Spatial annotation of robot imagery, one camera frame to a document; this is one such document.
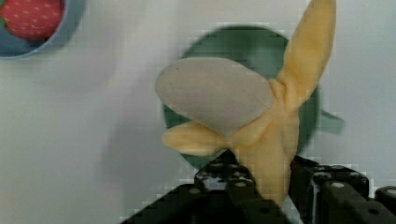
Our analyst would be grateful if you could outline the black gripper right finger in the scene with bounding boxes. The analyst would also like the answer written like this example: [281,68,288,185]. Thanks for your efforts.
[289,156,396,224]

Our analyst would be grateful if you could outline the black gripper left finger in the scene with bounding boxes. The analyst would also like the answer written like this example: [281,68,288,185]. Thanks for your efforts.
[121,150,291,224]

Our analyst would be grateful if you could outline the yellow plush peeled banana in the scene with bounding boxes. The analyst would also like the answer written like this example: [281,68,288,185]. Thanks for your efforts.
[155,0,336,205]

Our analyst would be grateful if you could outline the green mug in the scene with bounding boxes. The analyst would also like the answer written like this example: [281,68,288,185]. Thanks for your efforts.
[162,25,346,171]

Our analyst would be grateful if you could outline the red plush strawberry in bowl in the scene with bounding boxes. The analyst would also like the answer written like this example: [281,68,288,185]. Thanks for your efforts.
[0,0,65,41]

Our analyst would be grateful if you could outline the blue bowl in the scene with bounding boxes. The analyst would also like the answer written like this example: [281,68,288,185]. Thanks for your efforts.
[0,0,87,60]

